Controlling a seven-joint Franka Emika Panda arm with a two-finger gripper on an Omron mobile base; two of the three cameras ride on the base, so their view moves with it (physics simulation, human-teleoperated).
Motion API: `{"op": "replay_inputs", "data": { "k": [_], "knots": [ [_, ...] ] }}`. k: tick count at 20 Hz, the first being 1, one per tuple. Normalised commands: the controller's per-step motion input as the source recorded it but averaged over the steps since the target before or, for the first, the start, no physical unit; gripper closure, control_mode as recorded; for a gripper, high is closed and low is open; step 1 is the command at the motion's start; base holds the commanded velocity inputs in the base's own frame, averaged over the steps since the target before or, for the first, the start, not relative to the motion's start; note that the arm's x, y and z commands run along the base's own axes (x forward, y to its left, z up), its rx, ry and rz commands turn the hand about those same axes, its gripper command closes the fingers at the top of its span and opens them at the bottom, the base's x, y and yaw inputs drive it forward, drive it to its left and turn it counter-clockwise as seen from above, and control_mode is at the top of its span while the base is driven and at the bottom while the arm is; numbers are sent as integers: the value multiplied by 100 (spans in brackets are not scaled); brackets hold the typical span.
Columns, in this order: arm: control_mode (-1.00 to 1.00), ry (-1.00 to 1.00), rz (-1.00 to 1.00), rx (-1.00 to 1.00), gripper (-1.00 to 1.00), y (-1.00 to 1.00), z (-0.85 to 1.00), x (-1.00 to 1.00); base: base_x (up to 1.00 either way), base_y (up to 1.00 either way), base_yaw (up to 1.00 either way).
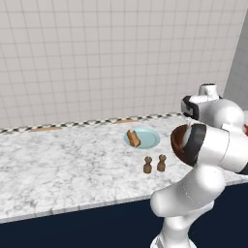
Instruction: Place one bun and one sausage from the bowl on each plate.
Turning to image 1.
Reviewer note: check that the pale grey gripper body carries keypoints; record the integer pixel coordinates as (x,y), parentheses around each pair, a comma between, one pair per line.
(188,134)

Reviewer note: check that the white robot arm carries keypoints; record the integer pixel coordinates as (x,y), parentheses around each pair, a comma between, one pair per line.
(210,151)

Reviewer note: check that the brown bowl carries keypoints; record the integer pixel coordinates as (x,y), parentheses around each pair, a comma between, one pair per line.
(177,143)

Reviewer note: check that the light blue plate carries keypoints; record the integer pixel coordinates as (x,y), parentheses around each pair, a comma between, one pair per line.
(149,138)

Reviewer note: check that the brown hot dog bun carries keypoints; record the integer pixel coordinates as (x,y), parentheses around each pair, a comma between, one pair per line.
(134,139)

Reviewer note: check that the brown wooden shaker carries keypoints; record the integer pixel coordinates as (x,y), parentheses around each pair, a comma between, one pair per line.
(147,166)
(161,164)

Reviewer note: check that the red round thing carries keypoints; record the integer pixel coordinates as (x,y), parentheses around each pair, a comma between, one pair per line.
(246,130)

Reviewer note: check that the brown flat oval board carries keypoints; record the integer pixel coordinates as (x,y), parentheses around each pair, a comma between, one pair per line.
(46,129)
(125,121)

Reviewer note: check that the dark blue counter cabinet front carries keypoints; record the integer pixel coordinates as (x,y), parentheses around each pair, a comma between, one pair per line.
(80,227)

